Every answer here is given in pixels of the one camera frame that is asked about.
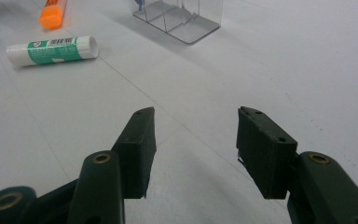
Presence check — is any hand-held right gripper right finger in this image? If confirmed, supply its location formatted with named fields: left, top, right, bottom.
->
left=236, top=106, right=299, bottom=200

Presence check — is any orange highlighter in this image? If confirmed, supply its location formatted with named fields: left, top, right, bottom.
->
left=38, top=0, right=68, bottom=31

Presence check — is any green and white glue stick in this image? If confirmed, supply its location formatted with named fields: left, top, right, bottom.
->
left=6, top=35, right=100, bottom=67

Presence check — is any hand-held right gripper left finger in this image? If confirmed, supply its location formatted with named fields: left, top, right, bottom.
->
left=111, top=106, right=157, bottom=200

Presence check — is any clear plastic pen holder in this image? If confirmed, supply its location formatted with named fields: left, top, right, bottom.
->
left=131, top=0, right=224, bottom=45

